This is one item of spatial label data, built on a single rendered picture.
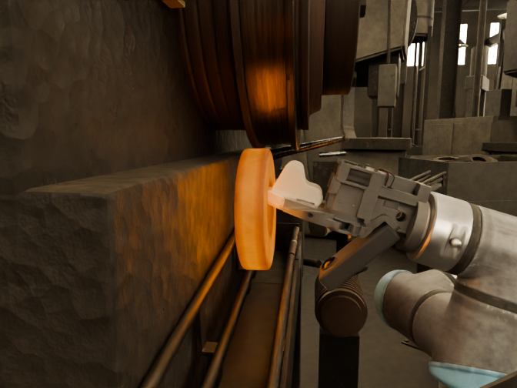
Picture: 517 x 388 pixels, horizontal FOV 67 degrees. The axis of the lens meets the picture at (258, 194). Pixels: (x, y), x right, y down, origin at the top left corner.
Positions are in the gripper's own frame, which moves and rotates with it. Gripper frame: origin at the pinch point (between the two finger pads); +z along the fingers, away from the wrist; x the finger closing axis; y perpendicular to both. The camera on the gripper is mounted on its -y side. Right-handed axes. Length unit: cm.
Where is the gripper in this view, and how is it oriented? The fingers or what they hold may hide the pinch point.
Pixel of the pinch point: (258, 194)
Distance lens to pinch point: 51.0
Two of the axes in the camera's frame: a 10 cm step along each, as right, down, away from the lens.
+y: 2.7, -9.4, -1.9
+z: -9.5, -2.9, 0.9
